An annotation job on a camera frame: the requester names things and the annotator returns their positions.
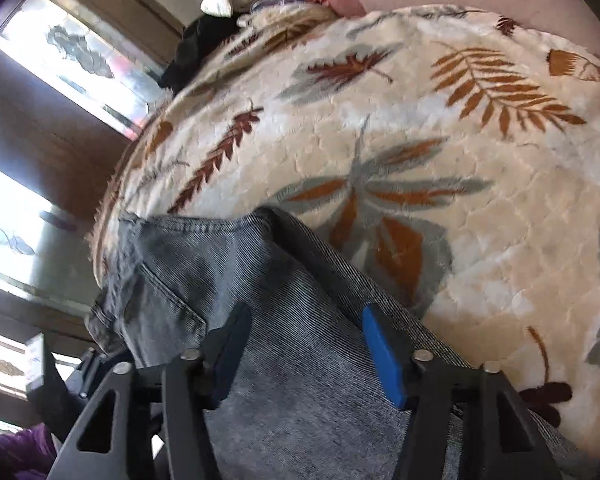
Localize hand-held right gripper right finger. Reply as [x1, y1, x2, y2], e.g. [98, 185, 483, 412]
[362, 305, 563, 480]

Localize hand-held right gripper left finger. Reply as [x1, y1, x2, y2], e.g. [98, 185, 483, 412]
[45, 302, 253, 480]

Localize grey-blue denim pants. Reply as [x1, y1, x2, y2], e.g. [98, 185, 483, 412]
[85, 205, 596, 480]

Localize person's left forearm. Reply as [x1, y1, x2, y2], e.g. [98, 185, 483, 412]
[0, 422, 56, 480]

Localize cream leaf-printed blanket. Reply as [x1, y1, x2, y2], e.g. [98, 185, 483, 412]
[87, 2, 600, 461]

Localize black cloth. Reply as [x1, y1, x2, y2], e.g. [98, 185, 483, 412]
[160, 15, 246, 93]

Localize patterned glass window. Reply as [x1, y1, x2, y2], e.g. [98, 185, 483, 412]
[0, 0, 176, 436]

